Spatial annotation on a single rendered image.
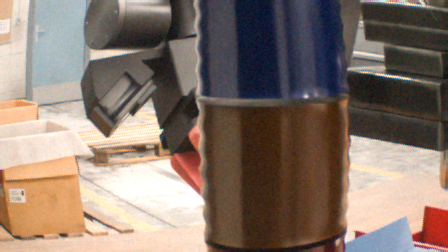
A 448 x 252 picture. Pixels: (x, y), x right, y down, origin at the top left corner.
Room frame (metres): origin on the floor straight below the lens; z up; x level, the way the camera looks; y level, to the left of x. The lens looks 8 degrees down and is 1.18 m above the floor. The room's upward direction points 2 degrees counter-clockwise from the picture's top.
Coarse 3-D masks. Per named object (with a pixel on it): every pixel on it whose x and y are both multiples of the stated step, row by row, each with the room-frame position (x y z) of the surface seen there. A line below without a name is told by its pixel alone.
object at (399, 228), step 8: (392, 224) 0.59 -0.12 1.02; (400, 224) 0.59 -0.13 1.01; (408, 224) 0.60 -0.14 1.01; (376, 232) 0.58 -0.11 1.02; (384, 232) 0.58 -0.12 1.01; (392, 232) 0.59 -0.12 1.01; (400, 232) 0.59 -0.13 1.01; (408, 232) 0.59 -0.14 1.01; (352, 240) 0.57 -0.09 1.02; (360, 240) 0.57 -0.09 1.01; (368, 240) 0.57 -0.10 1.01; (376, 240) 0.58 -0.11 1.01; (384, 240) 0.58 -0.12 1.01; (392, 240) 0.58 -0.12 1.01; (400, 240) 0.59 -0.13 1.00; (408, 240) 0.59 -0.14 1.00; (352, 248) 0.57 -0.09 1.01; (360, 248) 0.57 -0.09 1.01; (368, 248) 0.57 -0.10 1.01; (376, 248) 0.57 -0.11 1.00; (384, 248) 0.58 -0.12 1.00; (392, 248) 0.58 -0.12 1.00; (400, 248) 0.58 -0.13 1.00; (408, 248) 0.58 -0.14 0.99; (416, 248) 0.58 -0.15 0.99
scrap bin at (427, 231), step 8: (424, 208) 0.86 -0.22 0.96; (432, 208) 0.84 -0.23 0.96; (440, 208) 0.83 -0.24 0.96; (424, 216) 0.86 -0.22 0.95; (432, 216) 0.84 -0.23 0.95; (440, 216) 0.83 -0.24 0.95; (424, 224) 0.85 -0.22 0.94; (432, 224) 0.84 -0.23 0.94; (440, 224) 0.83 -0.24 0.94; (360, 232) 0.79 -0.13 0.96; (368, 232) 0.78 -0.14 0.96; (416, 232) 0.85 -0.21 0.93; (424, 232) 0.85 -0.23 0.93; (432, 232) 0.84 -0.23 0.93; (440, 232) 0.82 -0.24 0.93; (416, 240) 0.85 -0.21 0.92; (424, 240) 0.85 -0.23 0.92; (432, 240) 0.84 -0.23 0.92; (440, 240) 0.82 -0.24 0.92; (424, 248) 0.69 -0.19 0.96; (432, 248) 0.68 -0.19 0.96; (440, 248) 0.67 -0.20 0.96
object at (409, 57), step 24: (360, 0) 0.51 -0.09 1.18; (432, 0) 0.47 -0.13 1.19; (384, 24) 0.49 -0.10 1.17; (408, 24) 0.47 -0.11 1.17; (432, 24) 0.45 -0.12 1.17; (384, 48) 0.48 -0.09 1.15; (408, 48) 0.46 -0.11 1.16; (432, 48) 0.45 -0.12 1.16; (360, 72) 0.46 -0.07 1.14; (384, 72) 0.46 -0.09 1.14; (408, 72) 0.46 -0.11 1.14; (432, 72) 0.44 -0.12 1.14; (360, 96) 0.46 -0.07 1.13; (384, 96) 0.44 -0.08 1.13; (408, 96) 0.42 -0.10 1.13; (432, 96) 0.40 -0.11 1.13; (360, 120) 0.46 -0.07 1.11; (384, 120) 0.44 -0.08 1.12; (408, 120) 0.42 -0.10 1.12; (432, 120) 0.41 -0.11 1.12; (408, 144) 0.42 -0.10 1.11; (432, 144) 0.40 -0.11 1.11
